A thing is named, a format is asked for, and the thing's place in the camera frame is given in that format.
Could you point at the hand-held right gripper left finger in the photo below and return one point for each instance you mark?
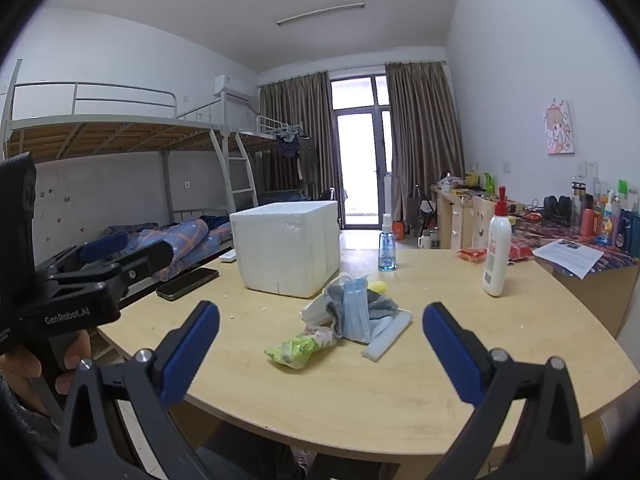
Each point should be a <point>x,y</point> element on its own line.
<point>192,355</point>

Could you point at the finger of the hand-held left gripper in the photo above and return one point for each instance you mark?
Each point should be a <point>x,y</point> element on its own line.
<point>132,269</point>
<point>102,247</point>

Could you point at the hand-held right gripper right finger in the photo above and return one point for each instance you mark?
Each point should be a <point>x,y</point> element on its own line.
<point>450,355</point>

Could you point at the grey sock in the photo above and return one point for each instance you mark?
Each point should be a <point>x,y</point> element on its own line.
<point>384,305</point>

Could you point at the yellow sponge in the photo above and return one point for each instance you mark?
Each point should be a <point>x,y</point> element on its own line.
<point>378,287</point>

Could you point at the blue face mask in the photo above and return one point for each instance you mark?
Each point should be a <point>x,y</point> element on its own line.
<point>356,310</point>

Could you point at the white foam box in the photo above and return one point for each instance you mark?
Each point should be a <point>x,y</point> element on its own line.
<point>285,245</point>

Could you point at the person's left forearm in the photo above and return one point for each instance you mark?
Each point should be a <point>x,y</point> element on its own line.
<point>25,425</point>

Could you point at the person's left hand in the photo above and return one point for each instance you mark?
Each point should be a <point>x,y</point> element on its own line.
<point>77,350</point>

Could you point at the blue plaid quilt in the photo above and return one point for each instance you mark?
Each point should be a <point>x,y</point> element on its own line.
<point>170,241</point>

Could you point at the black smartphone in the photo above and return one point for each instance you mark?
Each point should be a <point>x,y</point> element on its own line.
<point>187,284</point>

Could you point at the white remote control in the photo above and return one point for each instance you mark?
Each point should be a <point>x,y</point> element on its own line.
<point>227,256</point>

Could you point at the green snack packet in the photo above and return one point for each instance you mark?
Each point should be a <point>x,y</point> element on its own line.
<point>292,350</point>

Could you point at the red snack packet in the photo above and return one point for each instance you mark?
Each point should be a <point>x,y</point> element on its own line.
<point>521,251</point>
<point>472,255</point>

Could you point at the white lotion bottle red cap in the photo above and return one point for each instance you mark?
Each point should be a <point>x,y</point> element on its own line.
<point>496,260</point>

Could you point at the white metal bunk bed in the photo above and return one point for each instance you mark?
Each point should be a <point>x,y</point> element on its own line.
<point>270,125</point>
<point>100,132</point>

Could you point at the white jug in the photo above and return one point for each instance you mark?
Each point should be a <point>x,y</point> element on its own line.
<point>424,242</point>

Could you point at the blue spray bottle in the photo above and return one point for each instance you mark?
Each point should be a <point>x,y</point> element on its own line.
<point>387,252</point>

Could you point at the orange bag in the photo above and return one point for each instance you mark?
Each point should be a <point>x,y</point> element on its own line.
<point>398,230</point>

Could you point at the wooden desk with drawers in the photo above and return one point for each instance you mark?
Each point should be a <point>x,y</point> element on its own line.
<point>457,220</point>

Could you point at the white bunk bed ladder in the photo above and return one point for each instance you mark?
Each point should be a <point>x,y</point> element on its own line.
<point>239,159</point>

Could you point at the printed paper sheet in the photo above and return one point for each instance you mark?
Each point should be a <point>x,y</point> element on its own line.
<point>570,256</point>

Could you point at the patterned tablecloth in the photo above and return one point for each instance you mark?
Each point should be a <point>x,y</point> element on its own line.
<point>550,232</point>

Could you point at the black headphones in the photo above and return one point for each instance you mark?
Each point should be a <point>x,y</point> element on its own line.
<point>557,207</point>

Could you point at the hanging dark clothes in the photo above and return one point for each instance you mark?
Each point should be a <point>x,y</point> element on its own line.
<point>290,152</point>

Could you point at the row of toiletry bottles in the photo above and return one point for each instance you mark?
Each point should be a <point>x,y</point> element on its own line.
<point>607,220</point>

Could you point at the white air conditioner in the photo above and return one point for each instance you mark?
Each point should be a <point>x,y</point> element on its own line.
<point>235,85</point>

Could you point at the brown curtain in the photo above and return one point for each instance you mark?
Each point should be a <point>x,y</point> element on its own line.
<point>295,120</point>
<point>422,135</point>

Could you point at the glass balcony door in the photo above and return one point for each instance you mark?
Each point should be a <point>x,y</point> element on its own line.
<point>359,109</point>

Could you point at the ceiling tube light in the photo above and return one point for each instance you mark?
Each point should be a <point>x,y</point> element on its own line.
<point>320,13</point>

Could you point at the white wall socket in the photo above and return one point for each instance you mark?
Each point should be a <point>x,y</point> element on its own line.
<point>586,168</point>

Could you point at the pink cartoon wall poster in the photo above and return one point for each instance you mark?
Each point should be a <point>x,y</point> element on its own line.
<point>559,127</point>

